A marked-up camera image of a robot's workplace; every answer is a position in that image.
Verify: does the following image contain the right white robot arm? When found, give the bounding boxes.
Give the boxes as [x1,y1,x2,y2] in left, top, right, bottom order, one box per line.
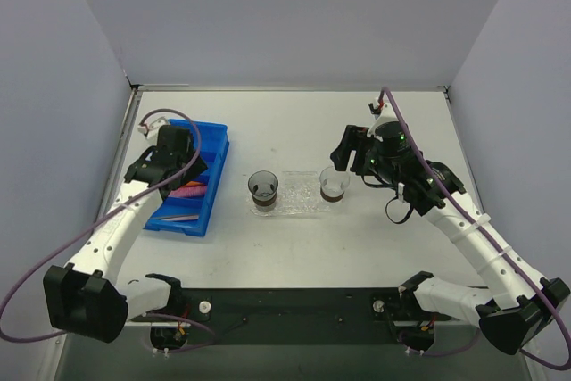
[330,121,570,355]

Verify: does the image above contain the pink toothpaste tube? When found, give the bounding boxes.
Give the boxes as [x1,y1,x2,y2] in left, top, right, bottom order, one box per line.
[170,186,207,198]

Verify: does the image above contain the clear textured oval tray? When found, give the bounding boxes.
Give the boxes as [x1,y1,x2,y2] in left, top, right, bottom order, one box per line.
[248,171,332,217]

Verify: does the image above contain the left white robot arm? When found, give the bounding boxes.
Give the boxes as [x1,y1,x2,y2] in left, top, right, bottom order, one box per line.
[43,124,207,343]

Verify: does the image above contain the dark tinted cup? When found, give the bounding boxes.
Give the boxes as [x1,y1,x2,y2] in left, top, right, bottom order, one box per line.
[247,170,279,212]

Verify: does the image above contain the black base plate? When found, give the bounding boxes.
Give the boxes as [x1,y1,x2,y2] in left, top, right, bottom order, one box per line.
[135,287,441,348]

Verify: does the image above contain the clear cup brown base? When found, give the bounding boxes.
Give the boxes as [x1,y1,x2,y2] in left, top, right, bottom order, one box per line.
[319,166,350,203]

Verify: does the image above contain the blue plastic bin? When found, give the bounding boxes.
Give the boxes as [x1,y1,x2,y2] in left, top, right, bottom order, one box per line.
[144,121,229,237]

